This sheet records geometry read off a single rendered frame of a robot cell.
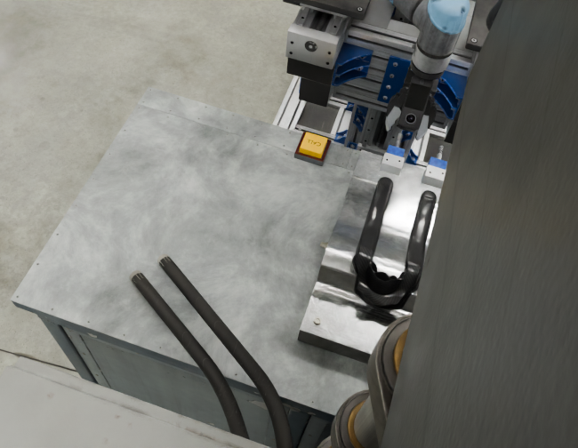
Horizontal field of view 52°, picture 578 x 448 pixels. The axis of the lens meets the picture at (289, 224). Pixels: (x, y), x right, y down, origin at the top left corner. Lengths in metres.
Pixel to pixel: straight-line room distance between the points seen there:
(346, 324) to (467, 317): 1.14
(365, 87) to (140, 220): 0.80
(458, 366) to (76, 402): 0.49
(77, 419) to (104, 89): 2.40
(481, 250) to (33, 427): 0.51
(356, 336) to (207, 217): 0.47
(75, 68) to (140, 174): 1.53
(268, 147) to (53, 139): 1.36
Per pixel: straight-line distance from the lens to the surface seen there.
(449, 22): 1.19
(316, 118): 2.49
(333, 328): 1.29
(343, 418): 0.79
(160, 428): 0.60
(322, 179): 1.56
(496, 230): 0.17
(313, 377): 1.32
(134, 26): 3.21
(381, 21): 1.79
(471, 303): 0.17
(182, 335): 1.27
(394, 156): 1.49
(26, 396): 0.63
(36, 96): 2.95
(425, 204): 1.47
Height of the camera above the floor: 2.05
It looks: 58 degrees down
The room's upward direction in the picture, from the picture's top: 9 degrees clockwise
